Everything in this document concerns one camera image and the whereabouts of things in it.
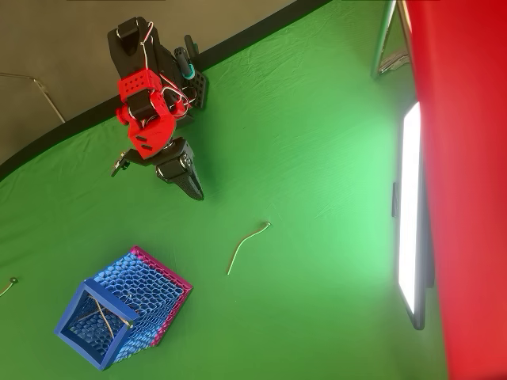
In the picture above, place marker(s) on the black monitor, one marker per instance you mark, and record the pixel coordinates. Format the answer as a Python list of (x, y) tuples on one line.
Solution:
[(408, 206)]

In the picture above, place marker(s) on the thin bent metal rod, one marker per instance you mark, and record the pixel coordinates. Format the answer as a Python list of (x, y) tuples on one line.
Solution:
[(43, 93)]

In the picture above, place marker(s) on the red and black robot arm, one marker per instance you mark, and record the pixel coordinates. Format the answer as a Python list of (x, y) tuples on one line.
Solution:
[(134, 85)]

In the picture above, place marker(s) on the green table cloth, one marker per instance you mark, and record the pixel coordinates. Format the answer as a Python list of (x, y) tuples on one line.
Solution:
[(297, 158)]

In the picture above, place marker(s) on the blue and pink lattice basket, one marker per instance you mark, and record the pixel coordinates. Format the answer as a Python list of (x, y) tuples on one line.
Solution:
[(130, 301)]

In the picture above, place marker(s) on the chrome tube stand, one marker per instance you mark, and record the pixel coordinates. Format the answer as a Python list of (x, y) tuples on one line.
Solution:
[(381, 43)]

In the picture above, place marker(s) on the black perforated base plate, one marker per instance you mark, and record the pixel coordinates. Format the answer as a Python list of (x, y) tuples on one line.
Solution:
[(199, 89)]

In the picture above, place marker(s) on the black and teal clamp knob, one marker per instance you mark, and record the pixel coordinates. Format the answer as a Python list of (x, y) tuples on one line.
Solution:
[(187, 69)]

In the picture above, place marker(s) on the small camera circuit board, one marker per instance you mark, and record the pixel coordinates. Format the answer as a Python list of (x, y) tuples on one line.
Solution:
[(119, 165)]

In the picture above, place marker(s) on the blurred red cover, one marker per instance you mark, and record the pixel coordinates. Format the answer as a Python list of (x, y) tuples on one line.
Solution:
[(467, 178)]

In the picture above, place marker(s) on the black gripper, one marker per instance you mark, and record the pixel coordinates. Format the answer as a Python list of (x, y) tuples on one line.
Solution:
[(177, 161)]

